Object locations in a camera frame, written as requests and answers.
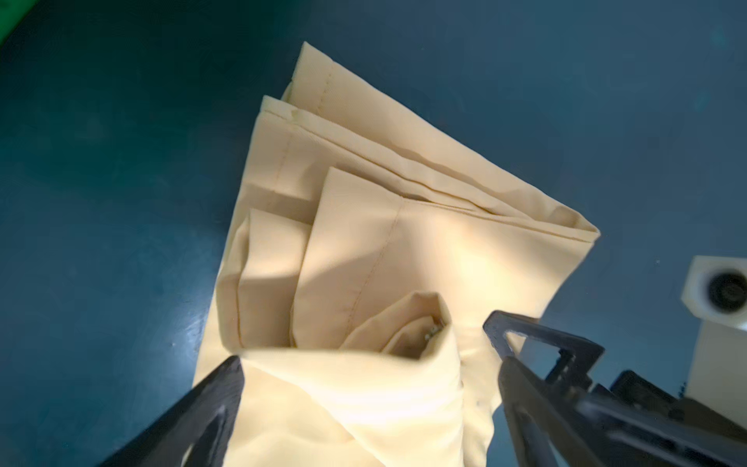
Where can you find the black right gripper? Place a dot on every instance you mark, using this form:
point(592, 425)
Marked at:
point(632, 412)

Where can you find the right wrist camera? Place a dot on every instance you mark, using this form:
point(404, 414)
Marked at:
point(715, 293)

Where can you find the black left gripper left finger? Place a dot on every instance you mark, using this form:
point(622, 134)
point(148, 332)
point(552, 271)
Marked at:
point(196, 430)

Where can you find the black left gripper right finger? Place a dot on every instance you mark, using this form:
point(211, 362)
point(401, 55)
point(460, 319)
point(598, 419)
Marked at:
point(540, 422)

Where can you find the yellow tan skirt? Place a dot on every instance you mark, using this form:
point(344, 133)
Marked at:
point(366, 250)

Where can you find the green plastic basket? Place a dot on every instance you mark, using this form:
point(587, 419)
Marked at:
point(11, 14)

